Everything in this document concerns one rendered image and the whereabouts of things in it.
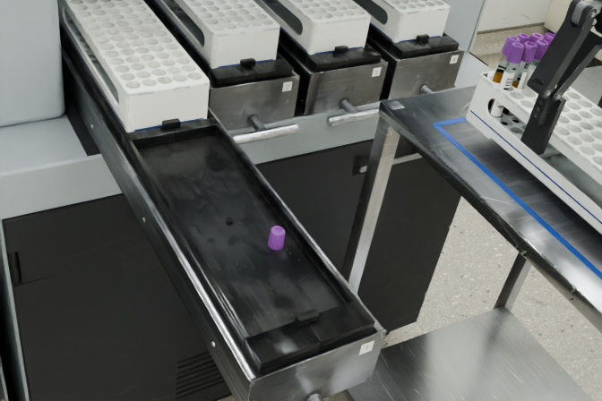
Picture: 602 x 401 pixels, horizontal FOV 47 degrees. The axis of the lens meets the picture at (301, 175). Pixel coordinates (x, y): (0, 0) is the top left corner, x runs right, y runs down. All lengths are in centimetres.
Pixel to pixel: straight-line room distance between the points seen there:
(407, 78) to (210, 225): 50
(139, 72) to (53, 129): 18
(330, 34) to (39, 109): 41
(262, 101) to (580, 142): 42
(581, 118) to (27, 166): 65
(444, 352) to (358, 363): 72
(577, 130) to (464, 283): 115
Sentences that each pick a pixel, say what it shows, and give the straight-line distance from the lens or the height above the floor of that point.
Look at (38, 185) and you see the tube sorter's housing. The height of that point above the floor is 71.
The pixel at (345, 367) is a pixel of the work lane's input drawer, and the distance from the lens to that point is 65.
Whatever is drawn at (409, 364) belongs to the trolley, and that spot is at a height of 28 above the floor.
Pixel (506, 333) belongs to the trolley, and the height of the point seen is 28.
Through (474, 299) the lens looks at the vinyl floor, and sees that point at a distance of 190.
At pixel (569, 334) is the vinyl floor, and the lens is 193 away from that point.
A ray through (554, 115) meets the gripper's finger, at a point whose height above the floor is 92.
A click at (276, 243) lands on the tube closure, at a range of 69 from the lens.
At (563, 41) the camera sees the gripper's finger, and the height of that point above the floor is 101.
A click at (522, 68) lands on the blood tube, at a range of 85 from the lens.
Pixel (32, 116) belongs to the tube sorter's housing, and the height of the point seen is 75.
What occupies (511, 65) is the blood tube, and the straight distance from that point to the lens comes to 84.
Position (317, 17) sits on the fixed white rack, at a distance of 103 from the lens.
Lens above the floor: 128
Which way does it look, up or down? 37 degrees down
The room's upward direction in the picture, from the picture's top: 10 degrees clockwise
